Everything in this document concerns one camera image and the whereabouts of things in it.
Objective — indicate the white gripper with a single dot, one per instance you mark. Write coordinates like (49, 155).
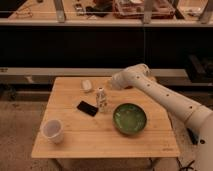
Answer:
(114, 84)

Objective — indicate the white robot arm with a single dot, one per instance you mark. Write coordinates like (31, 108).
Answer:
(197, 117)

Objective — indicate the small clear plastic bottle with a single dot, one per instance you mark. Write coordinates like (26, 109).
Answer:
(101, 99)

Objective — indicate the green ceramic bowl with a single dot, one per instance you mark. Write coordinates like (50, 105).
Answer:
(129, 118)

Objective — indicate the black rectangular phone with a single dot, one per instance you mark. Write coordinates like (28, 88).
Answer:
(87, 108)

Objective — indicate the wooden table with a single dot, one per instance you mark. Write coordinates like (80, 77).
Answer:
(96, 137)

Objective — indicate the tray of items on shelf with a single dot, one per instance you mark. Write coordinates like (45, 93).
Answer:
(135, 9)

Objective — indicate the dark gadget on shelf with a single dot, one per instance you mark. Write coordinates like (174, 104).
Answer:
(79, 9)

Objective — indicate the white plastic cup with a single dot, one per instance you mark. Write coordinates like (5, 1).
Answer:
(52, 131)

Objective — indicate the eyeglasses on shelf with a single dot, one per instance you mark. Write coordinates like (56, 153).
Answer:
(24, 12)

